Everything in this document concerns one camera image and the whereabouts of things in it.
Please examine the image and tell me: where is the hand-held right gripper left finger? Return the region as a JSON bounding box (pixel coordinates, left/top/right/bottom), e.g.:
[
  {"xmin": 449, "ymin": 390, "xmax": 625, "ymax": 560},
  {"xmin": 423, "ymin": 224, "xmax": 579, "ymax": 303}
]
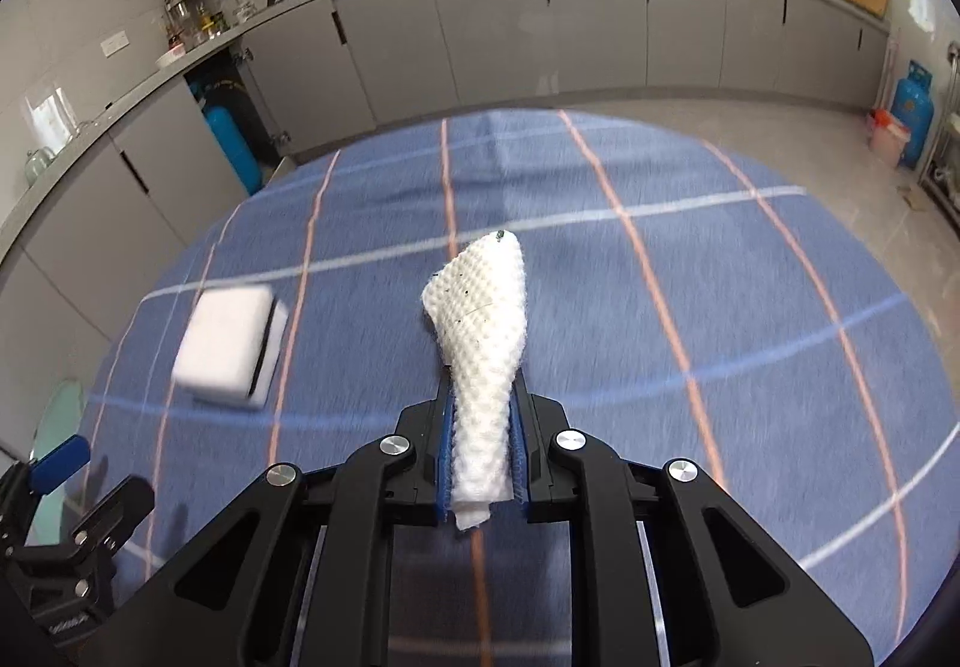
[{"xmin": 135, "ymin": 378, "xmax": 458, "ymax": 667}]

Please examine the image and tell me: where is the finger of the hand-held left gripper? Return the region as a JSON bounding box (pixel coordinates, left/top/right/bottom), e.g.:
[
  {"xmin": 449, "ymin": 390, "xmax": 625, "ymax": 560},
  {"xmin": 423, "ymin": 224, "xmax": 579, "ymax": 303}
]
[
  {"xmin": 0, "ymin": 434, "xmax": 85, "ymax": 525},
  {"xmin": 67, "ymin": 476, "xmax": 156, "ymax": 559}
]

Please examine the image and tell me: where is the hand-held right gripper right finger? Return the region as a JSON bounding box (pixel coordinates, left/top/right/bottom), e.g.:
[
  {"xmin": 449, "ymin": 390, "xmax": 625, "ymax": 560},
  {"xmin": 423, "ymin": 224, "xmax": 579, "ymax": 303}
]
[{"xmin": 508, "ymin": 373, "xmax": 875, "ymax": 667}]

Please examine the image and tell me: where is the teal basin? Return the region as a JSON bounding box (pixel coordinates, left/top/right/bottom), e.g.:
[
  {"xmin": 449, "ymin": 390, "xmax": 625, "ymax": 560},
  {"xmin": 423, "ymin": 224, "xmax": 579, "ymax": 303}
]
[{"xmin": 30, "ymin": 378, "xmax": 89, "ymax": 548}]

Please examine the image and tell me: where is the white textured cloth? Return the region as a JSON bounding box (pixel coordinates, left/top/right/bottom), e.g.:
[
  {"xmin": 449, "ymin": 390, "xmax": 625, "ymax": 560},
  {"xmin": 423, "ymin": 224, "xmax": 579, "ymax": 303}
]
[{"xmin": 420, "ymin": 228, "xmax": 530, "ymax": 531}]

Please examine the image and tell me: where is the white sponge block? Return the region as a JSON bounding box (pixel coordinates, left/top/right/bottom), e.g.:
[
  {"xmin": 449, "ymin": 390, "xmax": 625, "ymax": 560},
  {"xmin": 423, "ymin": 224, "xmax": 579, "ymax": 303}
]
[{"xmin": 171, "ymin": 284, "xmax": 290, "ymax": 411}]

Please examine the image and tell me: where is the blue plaid tablecloth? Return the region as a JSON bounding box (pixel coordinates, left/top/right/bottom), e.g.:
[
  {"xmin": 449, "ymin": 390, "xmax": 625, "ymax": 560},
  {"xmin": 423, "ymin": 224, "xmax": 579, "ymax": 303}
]
[{"xmin": 75, "ymin": 108, "xmax": 942, "ymax": 667}]

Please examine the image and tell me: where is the blue gas cylinder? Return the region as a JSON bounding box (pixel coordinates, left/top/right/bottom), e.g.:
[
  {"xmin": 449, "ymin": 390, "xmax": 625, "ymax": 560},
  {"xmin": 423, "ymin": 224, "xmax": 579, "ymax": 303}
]
[
  {"xmin": 202, "ymin": 78, "xmax": 263, "ymax": 188},
  {"xmin": 891, "ymin": 59, "xmax": 937, "ymax": 172}
]

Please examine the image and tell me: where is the row of grey base cabinets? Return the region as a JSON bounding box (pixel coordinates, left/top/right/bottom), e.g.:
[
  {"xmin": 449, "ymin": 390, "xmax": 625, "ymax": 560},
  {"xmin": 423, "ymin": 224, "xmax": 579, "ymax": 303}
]
[{"xmin": 0, "ymin": 0, "xmax": 890, "ymax": 458}]

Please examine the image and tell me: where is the metal spice rack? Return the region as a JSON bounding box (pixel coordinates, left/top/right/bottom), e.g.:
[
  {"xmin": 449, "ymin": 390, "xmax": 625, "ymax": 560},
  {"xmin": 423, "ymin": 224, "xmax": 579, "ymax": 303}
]
[{"xmin": 161, "ymin": 0, "xmax": 245, "ymax": 49}]

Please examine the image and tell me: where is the red white plastic container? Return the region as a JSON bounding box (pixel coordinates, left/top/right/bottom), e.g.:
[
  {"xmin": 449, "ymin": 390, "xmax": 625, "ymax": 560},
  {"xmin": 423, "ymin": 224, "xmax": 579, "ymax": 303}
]
[{"xmin": 868, "ymin": 108, "xmax": 908, "ymax": 162}]

